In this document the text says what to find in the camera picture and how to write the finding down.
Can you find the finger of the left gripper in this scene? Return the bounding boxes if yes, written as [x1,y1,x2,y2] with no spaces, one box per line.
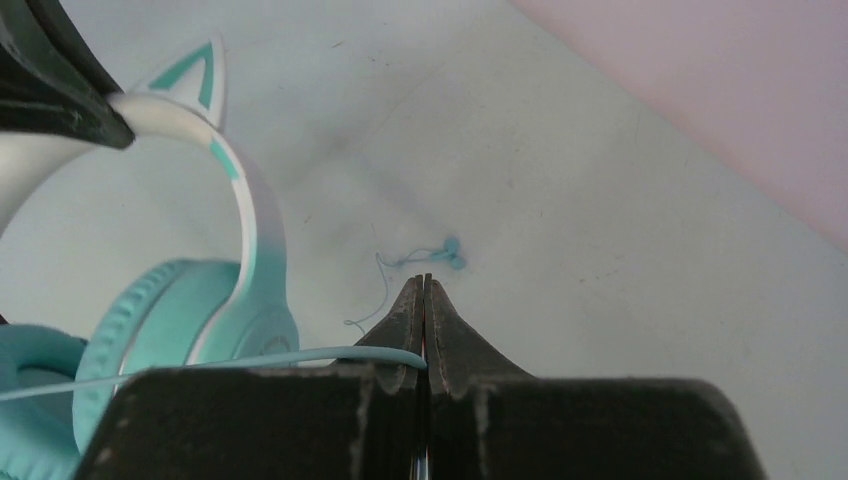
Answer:
[1,0,135,149]

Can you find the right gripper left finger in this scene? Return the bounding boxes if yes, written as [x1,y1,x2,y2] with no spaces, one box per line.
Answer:
[72,274,425,480]

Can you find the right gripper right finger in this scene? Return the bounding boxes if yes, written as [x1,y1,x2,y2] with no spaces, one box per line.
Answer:
[423,278,766,479]

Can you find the teal cat ear headphones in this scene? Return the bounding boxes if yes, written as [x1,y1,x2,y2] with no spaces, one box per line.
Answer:
[1,36,425,479]

